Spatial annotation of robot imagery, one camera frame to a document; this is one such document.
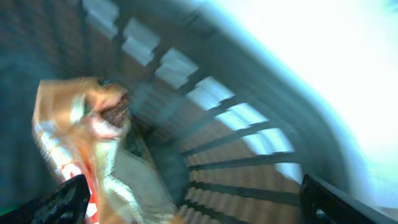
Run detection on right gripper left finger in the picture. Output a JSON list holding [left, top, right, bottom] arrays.
[[1, 174, 90, 224]]

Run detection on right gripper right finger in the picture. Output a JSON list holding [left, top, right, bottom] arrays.
[[299, 174, 397, 224]]

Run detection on orange coffee sachet bag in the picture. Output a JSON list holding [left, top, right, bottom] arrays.
[[32, 77, 182, 224]]

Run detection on grey plastic basket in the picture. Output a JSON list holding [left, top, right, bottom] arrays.
[[1, 0, 397, 223]]

